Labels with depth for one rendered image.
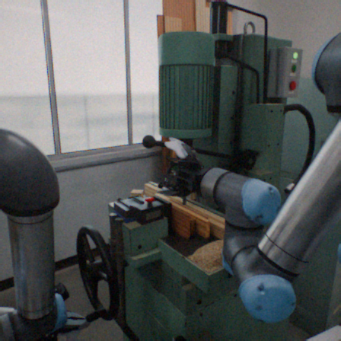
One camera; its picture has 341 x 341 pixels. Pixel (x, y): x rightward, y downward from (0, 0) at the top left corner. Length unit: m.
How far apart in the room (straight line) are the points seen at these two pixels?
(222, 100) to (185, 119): 0.16
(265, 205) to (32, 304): 0.48
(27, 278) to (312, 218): 0.50
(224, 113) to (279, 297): 0.67
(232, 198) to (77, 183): 1.85
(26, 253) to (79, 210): 1.81
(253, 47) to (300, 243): 0.72
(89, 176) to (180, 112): 1.53
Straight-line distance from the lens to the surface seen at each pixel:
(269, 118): 0.99
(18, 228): 0.56
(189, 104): 0.90
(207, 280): 0.79
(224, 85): 1.00
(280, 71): 1.08
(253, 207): 0.53
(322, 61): 0.62
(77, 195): 2.34
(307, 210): 0.45
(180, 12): 2.74
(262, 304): 0.48
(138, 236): 0.89
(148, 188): 1.27
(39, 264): 0.61
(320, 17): 3.31
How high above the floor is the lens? 1.34
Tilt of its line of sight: 15 degrees down
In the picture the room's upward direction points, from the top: straight up
